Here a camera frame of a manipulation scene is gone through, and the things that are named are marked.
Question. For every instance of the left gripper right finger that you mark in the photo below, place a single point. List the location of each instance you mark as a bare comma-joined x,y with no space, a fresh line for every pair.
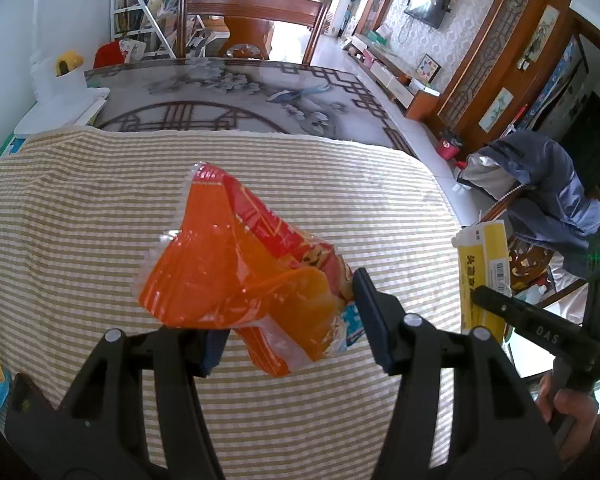
497,432

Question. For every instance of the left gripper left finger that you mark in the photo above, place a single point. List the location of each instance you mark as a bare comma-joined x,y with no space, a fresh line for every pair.
98,429

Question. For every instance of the yellow medicine box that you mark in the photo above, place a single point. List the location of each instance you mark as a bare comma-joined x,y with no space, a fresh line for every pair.
483,256

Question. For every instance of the orange snack bag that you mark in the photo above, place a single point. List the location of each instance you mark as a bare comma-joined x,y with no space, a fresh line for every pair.
228,262

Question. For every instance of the person's right hand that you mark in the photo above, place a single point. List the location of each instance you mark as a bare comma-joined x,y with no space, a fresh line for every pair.
571,403

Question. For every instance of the dark wooden side chair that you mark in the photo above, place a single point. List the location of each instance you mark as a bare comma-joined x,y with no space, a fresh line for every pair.
528,263

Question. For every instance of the blue jacket on chair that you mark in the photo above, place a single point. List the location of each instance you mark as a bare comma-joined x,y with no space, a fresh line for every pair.
552,209

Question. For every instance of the beige checkered tablecloth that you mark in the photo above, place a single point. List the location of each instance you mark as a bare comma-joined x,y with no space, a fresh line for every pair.
80,208

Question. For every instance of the small red floor bin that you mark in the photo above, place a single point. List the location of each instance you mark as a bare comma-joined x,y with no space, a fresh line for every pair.
448,147

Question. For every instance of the low tv cabinet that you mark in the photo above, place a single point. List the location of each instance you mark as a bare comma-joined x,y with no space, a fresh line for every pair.
416,100

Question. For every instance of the yellow toy on lamp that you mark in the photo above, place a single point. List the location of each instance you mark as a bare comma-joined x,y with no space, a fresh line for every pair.
67,62

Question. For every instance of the red bag on floor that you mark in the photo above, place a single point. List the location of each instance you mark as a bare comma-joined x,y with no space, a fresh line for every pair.
109,55

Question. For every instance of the white magazine rack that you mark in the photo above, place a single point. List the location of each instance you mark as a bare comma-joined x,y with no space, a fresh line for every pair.
152,22

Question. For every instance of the brown wooden chair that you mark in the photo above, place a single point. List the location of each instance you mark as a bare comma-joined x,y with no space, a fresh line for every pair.
248,21

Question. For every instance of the wall mounted television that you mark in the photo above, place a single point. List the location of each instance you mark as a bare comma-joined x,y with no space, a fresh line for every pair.
429,12

